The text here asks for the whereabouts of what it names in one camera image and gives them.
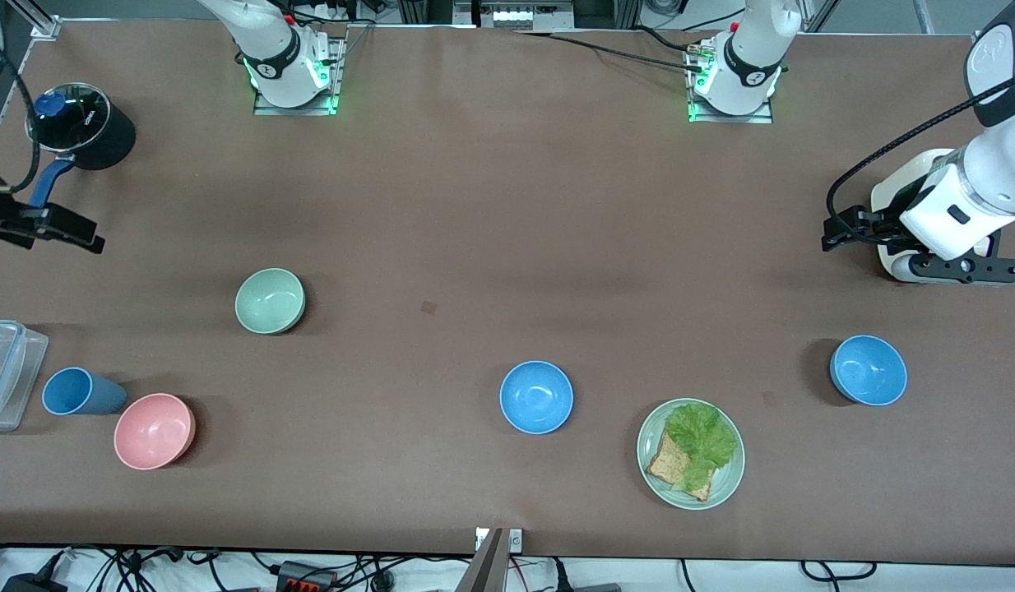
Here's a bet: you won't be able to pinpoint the clear plastic container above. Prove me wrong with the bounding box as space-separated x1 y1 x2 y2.
0 318 50 434

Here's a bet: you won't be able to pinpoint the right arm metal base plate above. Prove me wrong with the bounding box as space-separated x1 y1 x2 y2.
252 36 345 117

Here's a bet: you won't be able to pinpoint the grey camera stand bar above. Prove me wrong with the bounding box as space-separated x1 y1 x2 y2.
455 527 509 592

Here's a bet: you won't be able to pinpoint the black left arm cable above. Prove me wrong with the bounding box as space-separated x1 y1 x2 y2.
826 67 1015 241

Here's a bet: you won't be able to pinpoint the green bowl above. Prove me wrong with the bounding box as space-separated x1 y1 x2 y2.
234 268 307 336

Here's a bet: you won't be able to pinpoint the black power adapter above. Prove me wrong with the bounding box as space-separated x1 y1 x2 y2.
1 549 71 592

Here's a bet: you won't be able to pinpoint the black power strip red switches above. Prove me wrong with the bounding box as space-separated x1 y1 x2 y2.
276 561 337 592

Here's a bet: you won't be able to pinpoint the brown bread slice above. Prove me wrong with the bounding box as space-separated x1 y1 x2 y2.
645 431 713 503

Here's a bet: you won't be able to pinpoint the glass lid with blue knob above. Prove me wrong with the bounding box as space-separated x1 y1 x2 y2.
25 82 113 154

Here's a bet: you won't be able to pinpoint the black looped floor cable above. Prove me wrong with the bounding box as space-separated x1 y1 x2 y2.
800 560 878 583

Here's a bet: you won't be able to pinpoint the white power strip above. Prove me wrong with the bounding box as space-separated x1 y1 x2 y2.
473 0 576 30

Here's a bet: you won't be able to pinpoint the blue cup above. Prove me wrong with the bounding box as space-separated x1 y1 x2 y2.
41 366 129 417

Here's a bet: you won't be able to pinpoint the aluminium frame profile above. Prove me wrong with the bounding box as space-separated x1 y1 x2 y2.
4 0 62 39

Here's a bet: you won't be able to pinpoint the blue bowl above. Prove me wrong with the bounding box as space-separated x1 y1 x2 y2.
498 360 575 436
829 334 909 408

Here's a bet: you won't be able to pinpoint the pink bowl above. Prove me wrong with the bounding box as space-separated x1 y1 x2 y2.
113 392 197 471

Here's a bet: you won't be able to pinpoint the lettuce leaf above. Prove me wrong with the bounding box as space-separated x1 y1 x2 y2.
665 402 739 494

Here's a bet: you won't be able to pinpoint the black pot with blue handle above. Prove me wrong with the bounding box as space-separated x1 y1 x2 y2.
24 82 137 208

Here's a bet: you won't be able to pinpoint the green plate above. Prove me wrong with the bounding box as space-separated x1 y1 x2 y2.
636 398 747 511

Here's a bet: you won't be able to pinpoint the white toaster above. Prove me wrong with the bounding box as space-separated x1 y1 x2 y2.
871 148 999 285

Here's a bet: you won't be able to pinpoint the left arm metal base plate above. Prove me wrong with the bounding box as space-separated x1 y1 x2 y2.
687 41 776 125

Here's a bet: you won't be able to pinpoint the long black table cable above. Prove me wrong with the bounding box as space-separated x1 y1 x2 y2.
514 30 707 76

